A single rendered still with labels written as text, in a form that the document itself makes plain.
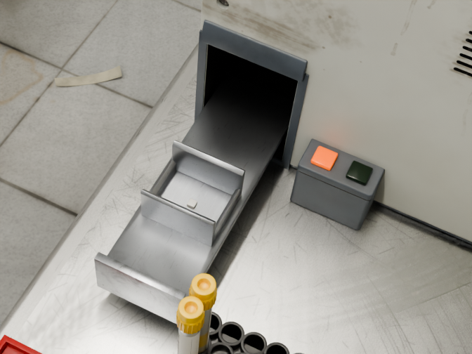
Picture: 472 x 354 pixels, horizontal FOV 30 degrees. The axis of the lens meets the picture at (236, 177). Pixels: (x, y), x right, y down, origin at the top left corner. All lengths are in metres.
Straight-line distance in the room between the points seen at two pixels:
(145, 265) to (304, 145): 0.16
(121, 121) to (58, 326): 1.23
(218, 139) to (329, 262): 0.13
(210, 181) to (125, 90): 1.26
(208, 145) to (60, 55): 1.31
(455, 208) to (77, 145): 1.23
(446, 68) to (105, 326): 0.29
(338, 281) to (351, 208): 0.06
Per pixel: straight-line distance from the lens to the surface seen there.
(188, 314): 0.52
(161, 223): 0.63
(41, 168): 1.78
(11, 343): 0.63
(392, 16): 0.56
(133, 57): 1.95
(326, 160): 0.65
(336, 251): 0.68
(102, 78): 1.91
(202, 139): 0.67
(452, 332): 0.67
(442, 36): 0.56
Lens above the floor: 1.45
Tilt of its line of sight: 56 degrees down
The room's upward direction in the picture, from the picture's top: 8 degrees clockwise
